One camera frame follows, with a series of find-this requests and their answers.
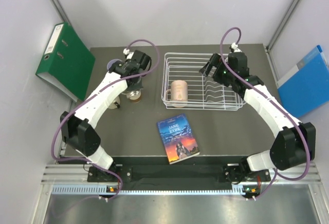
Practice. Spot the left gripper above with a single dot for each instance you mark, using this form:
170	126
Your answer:
135	87

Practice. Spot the white wire dish rack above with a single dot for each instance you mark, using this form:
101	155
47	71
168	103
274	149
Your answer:
203	92

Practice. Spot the lilac cup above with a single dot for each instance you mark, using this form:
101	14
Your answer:
111	62

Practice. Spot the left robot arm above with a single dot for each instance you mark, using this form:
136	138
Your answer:
122	77

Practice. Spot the cream mug black handle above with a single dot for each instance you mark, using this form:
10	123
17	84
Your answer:
115	104

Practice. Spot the aluminium frame rail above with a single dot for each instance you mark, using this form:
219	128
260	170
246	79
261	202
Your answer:
79	173

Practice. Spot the white slotted cable duct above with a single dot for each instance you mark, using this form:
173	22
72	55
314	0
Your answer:
93	189

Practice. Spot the Jane Eyre book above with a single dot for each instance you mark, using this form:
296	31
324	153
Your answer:
177	138

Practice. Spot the pink mug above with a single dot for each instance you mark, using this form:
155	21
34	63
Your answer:
178	93

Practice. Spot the cream and brown cup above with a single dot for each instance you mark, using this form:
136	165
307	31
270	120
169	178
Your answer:
134	96

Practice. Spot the green lever arch binder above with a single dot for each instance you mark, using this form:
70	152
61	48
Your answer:
67	63

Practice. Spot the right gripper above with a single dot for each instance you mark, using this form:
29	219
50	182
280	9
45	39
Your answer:
213	61

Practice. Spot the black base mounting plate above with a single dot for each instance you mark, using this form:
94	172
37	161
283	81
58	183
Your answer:
181	177

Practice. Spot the blue folder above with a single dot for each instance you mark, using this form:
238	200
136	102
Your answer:
305	87

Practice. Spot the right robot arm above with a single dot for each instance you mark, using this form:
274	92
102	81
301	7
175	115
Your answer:
294	142

